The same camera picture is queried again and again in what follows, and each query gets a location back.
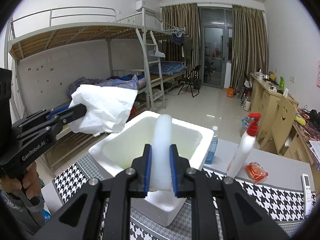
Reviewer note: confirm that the orange container on floor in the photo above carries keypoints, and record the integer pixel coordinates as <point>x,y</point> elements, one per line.
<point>230,92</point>

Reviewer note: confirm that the white tissue paper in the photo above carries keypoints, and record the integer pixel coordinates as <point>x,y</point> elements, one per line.
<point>108,109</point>

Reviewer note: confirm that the wooden desk row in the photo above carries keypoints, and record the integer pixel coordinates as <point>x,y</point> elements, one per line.
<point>298,145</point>

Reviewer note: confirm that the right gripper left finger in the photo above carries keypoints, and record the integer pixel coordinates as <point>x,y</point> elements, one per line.
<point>102,208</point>

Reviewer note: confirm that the black folding chair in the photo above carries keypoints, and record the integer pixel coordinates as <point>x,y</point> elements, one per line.
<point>192,82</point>

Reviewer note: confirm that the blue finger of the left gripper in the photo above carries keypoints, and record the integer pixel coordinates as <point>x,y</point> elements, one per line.
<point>58,110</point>
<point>72,113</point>

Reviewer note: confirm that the white remote control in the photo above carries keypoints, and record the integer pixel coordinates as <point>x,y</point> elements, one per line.
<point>308,200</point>

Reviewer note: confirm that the white pump bottle red cap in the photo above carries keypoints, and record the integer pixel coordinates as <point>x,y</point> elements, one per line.
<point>244,148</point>

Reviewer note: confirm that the anime girl poster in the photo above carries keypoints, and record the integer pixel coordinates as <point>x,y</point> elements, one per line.
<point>318,77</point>

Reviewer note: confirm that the white air conditioner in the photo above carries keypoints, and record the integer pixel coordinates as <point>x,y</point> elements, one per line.
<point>141,4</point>

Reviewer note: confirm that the white foam strip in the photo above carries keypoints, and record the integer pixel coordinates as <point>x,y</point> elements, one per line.
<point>160,176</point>

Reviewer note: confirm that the right brown curtain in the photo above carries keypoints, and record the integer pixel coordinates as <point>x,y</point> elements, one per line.
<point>249,46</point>

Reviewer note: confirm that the blue spray bottle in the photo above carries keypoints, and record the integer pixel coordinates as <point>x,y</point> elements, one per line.
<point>213,145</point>

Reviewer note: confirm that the blue plaid quilt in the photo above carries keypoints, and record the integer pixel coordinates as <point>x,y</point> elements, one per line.
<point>130,81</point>

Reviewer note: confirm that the left brown curtain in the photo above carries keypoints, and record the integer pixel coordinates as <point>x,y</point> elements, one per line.
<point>182,21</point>

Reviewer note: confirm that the green bottle on desk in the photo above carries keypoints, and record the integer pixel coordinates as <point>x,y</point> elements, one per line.
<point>281,83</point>

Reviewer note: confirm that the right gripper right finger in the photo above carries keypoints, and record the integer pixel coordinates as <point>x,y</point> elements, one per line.
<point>224,201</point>

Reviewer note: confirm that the black headphones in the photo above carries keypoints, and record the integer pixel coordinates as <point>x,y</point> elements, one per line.
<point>314,116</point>

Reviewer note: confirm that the metal bunk bed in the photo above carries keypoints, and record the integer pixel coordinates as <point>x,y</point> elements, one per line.
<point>49,49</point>

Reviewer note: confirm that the brown curtain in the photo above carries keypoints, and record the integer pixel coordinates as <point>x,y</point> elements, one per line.
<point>249,46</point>
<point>182,21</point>

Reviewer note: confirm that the person's left hand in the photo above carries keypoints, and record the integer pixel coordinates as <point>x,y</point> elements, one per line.
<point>31,183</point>

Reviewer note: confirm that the wooden smiley chair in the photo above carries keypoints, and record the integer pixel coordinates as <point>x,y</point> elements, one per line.
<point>276,137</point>

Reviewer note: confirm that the white styrofoam box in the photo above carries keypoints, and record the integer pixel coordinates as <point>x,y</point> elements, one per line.
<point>117,151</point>

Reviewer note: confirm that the glass balcony door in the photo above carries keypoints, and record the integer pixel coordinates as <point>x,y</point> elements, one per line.
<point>216,45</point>

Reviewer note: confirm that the red snack packet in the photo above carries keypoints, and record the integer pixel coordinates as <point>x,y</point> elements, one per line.
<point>256,172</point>

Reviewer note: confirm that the houndstooth table mat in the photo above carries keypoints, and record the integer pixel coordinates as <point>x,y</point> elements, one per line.
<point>219,208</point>

